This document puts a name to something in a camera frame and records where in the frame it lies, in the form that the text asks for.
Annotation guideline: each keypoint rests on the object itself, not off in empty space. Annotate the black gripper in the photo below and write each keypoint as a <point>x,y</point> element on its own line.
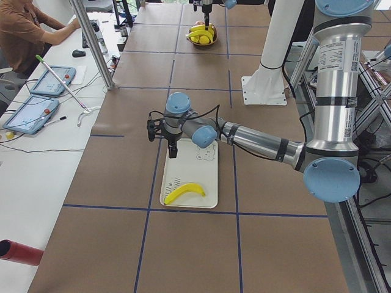
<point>206,9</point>
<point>171,137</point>

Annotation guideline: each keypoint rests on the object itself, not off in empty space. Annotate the yellow banana carried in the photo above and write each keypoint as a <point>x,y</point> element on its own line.
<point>186,188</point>

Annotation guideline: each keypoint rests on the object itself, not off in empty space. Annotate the brown wicker basket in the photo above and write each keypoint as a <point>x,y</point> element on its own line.
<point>211,29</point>

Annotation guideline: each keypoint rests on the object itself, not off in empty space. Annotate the yellow banana middle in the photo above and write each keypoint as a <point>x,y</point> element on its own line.
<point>200,27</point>

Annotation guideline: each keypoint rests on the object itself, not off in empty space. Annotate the yellow banana right curved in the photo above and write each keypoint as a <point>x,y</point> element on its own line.
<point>194,36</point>

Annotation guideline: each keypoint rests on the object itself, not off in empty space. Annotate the white bear tray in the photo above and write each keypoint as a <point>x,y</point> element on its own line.
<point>191,165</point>

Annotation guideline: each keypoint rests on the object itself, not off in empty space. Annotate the yellow lemon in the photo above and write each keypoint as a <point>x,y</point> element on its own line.
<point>204,40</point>

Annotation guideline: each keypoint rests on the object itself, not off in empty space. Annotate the metal cup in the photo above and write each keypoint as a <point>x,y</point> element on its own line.
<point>123,31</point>

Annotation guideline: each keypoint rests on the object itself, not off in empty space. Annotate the white plastic hook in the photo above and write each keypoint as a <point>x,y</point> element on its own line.
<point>86,112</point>

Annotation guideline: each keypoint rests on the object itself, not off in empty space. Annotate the clear water bottle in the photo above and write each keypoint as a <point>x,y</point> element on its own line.
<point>99,35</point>

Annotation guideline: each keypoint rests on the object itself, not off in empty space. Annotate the black marker pen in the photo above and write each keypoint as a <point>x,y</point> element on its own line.
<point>55,121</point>

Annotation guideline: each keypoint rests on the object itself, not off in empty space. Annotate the white paper pad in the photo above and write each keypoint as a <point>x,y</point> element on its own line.
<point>79,75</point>

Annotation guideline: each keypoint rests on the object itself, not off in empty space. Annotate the black computer mouse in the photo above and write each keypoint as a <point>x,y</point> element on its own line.
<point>78,53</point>

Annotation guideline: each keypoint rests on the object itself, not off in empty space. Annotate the upper blue teach pendant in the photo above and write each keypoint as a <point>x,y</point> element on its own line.
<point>48,85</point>

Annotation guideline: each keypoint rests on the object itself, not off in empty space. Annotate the blue teach pendant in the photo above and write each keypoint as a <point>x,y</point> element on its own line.
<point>48,85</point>
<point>30,117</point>

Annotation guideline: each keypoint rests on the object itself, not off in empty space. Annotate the lower blue teach pendant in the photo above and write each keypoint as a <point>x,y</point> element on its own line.
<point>30,117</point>

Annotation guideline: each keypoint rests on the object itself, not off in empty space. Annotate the white stick green tip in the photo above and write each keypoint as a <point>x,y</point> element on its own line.
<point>40,59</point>

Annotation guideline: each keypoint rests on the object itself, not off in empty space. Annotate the seated person brown shirt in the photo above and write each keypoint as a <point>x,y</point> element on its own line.
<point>27,32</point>

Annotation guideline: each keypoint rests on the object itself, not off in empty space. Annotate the red fire extinguisher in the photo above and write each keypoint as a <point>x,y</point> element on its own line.
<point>20,253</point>

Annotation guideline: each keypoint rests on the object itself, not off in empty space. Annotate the white pedestal column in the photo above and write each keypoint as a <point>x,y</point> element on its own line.
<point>265,86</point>

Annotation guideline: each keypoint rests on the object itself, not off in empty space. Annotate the aluminium frame post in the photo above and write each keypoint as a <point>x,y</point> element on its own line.
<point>92,40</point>

